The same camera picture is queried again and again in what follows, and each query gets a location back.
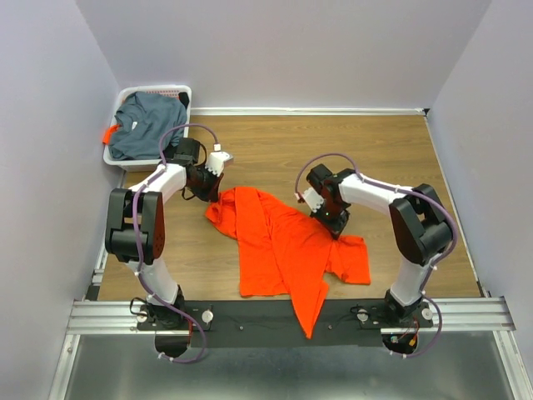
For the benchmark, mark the grey blue t shirt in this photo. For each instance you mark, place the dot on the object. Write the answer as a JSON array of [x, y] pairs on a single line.
[[141, 120]]

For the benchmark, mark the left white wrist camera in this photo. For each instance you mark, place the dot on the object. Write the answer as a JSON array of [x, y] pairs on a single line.
[[217, 161]]

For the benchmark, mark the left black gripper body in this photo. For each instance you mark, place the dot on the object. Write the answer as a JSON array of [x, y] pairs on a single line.
[[205, 183]]

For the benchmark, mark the orange t shirt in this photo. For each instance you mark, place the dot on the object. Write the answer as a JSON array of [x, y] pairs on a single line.
[[284, 251]]

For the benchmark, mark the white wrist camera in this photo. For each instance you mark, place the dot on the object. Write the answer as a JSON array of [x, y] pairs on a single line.
[[217, 161], [313, 200]]

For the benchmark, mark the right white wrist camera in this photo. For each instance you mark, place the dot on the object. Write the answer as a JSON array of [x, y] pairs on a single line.
[[313, 200]]

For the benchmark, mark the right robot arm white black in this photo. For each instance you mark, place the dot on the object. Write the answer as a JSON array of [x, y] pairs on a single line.
[[424, 231]]

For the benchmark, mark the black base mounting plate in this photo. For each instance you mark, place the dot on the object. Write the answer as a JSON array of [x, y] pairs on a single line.
[[273, 323]]

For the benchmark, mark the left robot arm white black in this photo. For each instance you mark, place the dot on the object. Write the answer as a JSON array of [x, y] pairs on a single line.
[[135, 231]]

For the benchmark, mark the white plastic laundry basket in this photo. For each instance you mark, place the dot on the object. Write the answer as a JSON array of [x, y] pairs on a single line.
[[170, 90]]

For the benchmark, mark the aluminium frame rail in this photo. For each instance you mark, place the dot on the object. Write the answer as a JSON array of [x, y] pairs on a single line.
[[459, 315]]

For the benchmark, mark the black garment in basket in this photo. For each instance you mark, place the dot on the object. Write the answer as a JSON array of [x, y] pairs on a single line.
[[184, 99]]

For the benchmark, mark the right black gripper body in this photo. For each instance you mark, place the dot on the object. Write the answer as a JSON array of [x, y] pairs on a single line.
[[332, 216]]

